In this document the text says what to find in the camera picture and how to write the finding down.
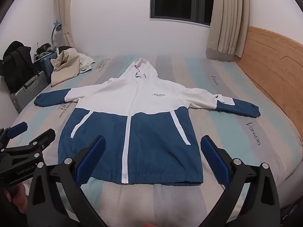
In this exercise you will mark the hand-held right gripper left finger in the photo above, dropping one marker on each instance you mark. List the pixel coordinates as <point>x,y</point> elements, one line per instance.
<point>92,158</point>

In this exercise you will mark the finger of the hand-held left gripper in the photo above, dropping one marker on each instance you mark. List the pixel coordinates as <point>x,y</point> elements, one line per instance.
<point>17,128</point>
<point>35,144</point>

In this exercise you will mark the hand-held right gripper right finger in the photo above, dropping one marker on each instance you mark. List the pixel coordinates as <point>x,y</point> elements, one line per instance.
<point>215,161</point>

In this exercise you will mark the blue and white hooded jacket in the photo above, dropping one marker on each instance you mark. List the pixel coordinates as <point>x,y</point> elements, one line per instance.
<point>151,132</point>

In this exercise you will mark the person's left hand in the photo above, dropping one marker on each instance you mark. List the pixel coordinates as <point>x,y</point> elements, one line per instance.
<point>20,195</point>

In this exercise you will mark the silver suitcase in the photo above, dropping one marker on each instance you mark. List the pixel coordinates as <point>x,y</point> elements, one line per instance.
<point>28,91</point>

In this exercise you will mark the striped bed mattress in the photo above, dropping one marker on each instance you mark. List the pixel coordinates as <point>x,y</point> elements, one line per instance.
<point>236,127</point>

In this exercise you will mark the black backpack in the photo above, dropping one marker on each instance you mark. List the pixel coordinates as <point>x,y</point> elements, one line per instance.
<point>17,63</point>

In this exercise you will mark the teal suitcase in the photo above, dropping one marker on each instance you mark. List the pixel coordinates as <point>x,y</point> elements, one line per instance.
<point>48,63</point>

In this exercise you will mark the beige cloth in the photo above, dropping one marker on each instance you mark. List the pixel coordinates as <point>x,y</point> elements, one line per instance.
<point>65,66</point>

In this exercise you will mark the grey cloth pile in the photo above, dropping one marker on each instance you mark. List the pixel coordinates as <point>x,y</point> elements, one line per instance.
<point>43,50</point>

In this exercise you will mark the white cloth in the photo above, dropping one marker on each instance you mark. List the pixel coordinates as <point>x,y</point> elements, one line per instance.
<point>86,62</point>

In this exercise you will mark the blue desk lamp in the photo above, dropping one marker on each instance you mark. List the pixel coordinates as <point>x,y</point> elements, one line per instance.
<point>57,25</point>

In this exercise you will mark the wooden headboard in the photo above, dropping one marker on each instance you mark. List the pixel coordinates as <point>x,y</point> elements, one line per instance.
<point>274,66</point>

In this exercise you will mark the beige curtain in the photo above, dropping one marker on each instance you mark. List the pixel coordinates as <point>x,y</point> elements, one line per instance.
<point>65,14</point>

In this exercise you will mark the folded white towels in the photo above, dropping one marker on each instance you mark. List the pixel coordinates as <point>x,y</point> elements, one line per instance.
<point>227,16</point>

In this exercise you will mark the dark window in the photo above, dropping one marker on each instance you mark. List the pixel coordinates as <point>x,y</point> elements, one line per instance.
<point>180,0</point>

